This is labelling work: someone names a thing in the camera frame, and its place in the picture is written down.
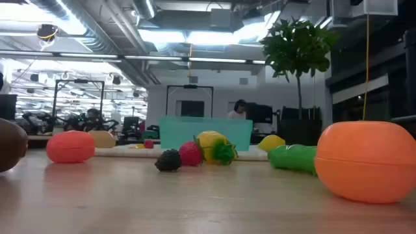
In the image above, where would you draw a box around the green toy cucumber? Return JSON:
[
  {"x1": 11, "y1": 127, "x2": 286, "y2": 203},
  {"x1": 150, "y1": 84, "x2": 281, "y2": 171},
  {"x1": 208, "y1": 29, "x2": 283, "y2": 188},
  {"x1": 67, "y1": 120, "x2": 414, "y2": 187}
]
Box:
[{"x1": 267, "y1": 144, "x2": 319, "y2": 177}]

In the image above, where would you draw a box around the dark toy blackberry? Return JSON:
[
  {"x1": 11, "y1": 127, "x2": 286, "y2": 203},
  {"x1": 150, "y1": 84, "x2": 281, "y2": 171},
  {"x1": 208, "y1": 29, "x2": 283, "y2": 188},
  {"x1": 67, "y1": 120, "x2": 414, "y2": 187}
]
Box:
[{"x1": 154, "y1": 148, "x2": 183, "y2": 173}]

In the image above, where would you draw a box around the teal translucent plastic container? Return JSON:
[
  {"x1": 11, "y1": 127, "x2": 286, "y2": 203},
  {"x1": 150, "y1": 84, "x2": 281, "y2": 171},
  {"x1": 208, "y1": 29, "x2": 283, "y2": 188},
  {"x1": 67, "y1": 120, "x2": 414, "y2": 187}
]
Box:
[{"x1": 159, "y1": 116, "x2": 254, "y2": 152}]

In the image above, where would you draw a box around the black metal frame stand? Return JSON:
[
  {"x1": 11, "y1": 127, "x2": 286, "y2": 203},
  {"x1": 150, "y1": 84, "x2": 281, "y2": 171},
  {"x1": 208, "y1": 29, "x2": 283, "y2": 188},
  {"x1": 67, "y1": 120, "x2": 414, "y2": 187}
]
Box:
[
  {"x1": 51, "y1": 79, "x2": 105, "y2": 134},
  {"x1": 166, "y1": 84, "x2": 215, "y2": 118}
]

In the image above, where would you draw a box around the yellow toy lemon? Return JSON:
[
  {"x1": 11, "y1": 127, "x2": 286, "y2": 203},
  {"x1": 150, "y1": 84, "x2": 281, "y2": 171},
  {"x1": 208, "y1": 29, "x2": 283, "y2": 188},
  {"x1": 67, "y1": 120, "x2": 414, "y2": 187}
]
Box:
[{"x1": 257, "y1": 134, "x2": 287, "y2": 153}]

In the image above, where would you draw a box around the black computer monitor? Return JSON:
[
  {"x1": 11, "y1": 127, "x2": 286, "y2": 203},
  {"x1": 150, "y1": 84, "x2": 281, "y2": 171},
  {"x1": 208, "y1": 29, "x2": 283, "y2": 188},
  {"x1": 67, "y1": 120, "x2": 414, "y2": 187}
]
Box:
[
  {"x1": 0, "y1": 94, "x2": 18, "y2": 121},
  {"x1": 246, "y1": 102, "x2": 274, "y2": 124}
]

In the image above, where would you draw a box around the brown toy kiwi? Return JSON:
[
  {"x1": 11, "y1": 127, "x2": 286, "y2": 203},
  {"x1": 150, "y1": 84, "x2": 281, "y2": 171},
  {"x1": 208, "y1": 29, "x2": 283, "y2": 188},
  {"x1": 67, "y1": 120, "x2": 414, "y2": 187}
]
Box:
[{"x1": 0, "y1": 118, "x2": 29, "y2": 174}]

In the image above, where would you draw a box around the long ceiling light bar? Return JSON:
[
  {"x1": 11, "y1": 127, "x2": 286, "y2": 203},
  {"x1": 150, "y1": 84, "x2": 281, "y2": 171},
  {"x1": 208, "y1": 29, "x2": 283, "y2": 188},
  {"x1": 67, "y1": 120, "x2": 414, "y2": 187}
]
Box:
[{"x1": 0, "y1": 50, "x2": 267, "y2": 65}]

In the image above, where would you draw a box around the white plaid cloth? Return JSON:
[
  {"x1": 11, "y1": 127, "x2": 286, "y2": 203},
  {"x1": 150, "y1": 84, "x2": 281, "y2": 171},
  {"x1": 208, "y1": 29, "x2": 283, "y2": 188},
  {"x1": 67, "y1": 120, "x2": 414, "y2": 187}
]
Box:
[{"x1": 94, "y1": 144, "x2": 270, "y2": 163}]

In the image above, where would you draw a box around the black plant pot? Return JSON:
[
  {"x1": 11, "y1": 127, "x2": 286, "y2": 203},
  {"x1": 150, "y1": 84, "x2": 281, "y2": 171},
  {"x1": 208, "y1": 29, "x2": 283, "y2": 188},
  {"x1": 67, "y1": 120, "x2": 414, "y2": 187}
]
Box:
[{"x1": 279, "y1": 118, "x2": 323, "y2": 152}]

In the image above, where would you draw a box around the green leafy potted tree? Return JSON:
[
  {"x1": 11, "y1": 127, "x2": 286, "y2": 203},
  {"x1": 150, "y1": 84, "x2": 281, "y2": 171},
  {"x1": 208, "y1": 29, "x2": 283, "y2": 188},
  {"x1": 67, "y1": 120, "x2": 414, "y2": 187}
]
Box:
[{"x1": 259, "y1": 18, "x2": 339, "y2": 120}]

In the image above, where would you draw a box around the orange toy tangerine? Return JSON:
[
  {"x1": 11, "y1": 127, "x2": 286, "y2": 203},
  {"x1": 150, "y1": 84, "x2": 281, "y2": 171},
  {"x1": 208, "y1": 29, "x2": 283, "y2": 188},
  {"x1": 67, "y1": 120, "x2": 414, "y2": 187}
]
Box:
[{"x1": 45, "y1": 130, "x2": 96, "y2": 164}]

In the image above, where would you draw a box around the person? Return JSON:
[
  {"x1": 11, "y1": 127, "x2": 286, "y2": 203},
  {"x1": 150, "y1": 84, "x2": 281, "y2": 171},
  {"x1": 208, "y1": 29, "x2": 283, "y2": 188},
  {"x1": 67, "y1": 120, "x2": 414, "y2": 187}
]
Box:
[
  {"x1": 84, "y1": 108, "x2": 103, "y2": 127},
  {"x1": 227, "y1": 99, "x2": 248, "y2": 120}
]

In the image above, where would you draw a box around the black office chair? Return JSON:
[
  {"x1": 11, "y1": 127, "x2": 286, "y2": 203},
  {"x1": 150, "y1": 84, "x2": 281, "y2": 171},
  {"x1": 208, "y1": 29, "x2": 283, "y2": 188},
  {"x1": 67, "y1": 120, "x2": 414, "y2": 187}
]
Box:
[{"x1": 122, "y1": 116, "x2": 141, "y2": 140}]

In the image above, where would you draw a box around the yellow toy bell pepper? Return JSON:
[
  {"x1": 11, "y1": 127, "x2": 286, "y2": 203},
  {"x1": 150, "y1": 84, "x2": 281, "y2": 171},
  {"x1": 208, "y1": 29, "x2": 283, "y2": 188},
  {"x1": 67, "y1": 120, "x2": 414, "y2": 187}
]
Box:
[{"x1": 194, "y1": 130, "x2": 239, "y2": 166}]

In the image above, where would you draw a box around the black ceiling dome fixture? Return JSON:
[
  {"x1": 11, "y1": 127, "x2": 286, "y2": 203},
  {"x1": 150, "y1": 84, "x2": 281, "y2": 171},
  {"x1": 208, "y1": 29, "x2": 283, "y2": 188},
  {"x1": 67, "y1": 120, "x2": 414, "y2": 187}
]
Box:
[{"x1": 36, "y1": 23, "x2": 59, "y2": 42}]

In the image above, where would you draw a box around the red toy strawberry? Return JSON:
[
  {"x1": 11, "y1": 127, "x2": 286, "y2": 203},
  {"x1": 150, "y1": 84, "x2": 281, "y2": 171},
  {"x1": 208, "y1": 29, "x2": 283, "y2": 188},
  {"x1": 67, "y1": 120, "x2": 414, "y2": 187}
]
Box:
[{"x1": 178, "y1": 140, "x2": 205, "y2": 167}]

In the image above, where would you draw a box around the orange toy fruit with stem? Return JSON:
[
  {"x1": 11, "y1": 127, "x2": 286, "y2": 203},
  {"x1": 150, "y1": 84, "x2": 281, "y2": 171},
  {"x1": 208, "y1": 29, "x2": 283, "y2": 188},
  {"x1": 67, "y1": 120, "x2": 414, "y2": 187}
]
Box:
[{"x1": 313, "y1": 120, "x2": 416, "y2": 205}]

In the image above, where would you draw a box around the tan toy potato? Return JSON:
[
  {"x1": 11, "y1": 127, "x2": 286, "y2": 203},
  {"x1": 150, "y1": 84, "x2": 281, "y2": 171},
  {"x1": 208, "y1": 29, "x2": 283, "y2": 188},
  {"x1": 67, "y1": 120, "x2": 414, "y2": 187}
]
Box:
[{"x1": 88, "y1": 129, "x2": 116, "y2": 150}]

